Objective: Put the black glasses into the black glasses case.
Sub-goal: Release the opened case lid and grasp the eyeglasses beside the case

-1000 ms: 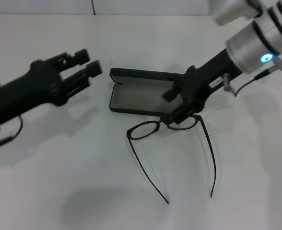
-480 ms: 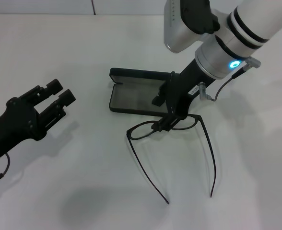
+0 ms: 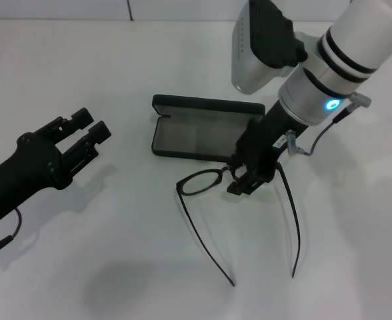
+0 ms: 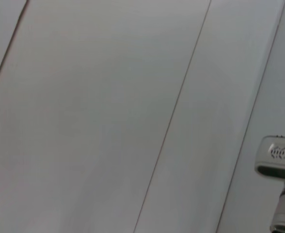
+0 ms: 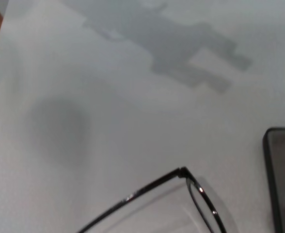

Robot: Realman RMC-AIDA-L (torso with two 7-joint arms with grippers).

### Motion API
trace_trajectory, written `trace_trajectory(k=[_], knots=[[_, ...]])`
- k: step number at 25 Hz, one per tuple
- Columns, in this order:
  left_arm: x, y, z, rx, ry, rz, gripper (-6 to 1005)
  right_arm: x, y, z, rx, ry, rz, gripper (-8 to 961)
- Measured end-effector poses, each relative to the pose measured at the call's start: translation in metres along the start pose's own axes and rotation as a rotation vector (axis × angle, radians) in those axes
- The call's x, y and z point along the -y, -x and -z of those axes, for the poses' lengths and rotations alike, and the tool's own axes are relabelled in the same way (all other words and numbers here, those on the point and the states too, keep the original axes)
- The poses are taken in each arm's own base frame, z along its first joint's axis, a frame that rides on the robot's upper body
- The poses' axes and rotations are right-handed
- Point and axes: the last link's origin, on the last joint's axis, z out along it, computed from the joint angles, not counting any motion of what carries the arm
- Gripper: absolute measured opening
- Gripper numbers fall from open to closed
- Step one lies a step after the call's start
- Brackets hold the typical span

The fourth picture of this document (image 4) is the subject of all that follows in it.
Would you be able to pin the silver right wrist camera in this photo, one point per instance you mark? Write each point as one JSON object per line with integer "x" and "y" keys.
{"x": 278, "y": 153}

